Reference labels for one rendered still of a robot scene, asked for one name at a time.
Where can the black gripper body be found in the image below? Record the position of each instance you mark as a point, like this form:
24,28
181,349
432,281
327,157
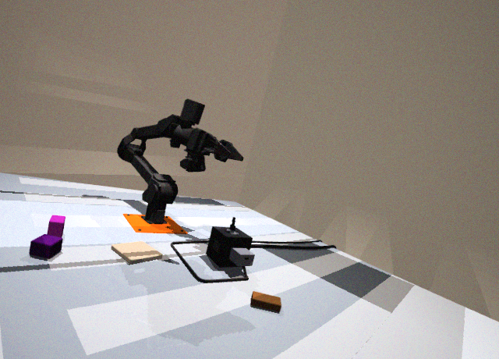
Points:
194,138

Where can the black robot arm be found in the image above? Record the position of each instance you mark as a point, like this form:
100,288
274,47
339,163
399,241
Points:
162,189

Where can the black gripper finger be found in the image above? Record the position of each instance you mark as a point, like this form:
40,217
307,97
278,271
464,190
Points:
235,155
210,144

